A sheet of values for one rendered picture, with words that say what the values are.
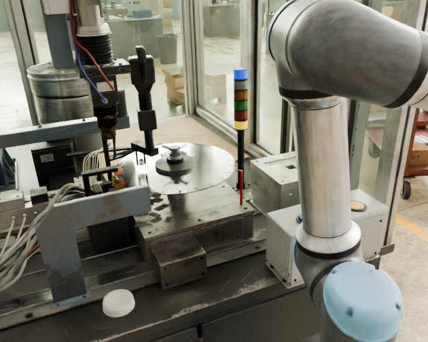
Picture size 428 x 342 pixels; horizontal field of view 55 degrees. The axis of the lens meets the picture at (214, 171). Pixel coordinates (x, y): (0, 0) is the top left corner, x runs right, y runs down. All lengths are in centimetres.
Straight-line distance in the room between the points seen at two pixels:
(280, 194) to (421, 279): 137
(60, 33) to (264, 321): 87
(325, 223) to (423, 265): 178
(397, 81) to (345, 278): 33
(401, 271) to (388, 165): 137
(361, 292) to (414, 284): 166
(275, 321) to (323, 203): 51
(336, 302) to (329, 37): 39
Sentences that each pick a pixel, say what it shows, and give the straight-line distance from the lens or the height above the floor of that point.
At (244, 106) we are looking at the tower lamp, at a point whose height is 105.
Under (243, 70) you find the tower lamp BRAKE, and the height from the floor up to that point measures 116.
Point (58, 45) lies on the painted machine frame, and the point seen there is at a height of 127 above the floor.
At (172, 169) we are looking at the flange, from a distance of 109.
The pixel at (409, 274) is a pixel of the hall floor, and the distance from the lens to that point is 240.
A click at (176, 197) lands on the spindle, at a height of 86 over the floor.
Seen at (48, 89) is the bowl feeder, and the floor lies 105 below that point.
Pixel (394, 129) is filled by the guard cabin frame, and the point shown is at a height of 108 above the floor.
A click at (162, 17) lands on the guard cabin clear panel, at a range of 216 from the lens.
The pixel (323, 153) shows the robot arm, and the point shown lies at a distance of 67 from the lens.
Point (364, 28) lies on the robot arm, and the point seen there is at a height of 136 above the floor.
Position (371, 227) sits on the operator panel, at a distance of 109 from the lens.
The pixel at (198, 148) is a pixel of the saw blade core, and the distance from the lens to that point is 124.
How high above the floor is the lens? 142
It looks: 25 degrees down
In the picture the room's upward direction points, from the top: 2 degrees counter-clockwise
